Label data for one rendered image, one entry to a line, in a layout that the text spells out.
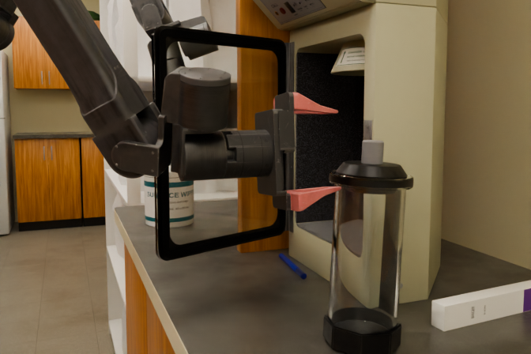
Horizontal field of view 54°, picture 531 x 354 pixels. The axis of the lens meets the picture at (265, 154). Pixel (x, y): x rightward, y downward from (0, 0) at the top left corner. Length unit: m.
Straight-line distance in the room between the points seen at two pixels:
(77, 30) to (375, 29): 0.43
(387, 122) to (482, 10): 0.53
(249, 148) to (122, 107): 0.15
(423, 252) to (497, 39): 0.54
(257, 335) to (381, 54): 0.45
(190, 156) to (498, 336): 0.50
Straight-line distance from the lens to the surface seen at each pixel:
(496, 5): 1.26
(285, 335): 0.77
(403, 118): 0.84
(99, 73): 0.60
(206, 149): 0.59
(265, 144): 0.61
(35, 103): 6.25
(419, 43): 0.87
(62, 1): 0.61
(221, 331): 0.78
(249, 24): 1.13
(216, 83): 0.56
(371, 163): 0.69
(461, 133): 1.31
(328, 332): 0.74
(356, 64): 0.91
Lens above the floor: 1.26
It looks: 5 degrees down
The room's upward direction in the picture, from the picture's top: straight up
